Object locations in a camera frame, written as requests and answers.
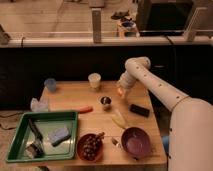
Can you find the brown bowl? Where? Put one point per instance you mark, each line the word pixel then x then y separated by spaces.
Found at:
pixel 80 149

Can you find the white paper cup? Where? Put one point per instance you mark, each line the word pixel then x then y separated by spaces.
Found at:
pixel 94 80

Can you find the crumpled plastic bag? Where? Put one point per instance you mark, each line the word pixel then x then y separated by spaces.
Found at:
pixel 39 105

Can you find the yellow banana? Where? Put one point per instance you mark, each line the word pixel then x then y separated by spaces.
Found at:
pixel 119 120

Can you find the wooden table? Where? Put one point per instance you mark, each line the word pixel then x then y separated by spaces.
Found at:
pixel 71 95

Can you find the black handled brush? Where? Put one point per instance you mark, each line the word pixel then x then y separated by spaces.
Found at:
pixel 35 149

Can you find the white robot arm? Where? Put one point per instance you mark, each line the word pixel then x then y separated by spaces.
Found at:
pixel 191 124

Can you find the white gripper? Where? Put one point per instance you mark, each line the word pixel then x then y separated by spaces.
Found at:
pixel 125 93

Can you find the blue plastic cup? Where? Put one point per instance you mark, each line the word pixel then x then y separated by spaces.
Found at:
pixel 50 84

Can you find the green plastic tray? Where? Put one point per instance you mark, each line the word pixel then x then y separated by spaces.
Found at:
pixel 47 123

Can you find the purple bowl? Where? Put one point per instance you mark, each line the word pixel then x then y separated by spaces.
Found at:
pixel 136 142

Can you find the metal fork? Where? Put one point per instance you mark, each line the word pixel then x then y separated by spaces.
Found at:
pixel 116 143

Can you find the blue sponge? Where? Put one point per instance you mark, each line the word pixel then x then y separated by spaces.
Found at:
pixel 58 136

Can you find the black rectangular block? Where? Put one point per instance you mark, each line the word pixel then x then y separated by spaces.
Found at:
pixel 139 110

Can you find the black monitor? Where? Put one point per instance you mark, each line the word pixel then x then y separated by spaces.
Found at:
pixel 162 17

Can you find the orange carrot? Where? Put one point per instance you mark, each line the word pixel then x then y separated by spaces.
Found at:
pixel 85 109

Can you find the orange apple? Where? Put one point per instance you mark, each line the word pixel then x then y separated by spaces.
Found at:
pixel 119 91

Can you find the dark grapes bunch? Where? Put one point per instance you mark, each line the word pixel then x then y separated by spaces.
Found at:
pixel 92 145

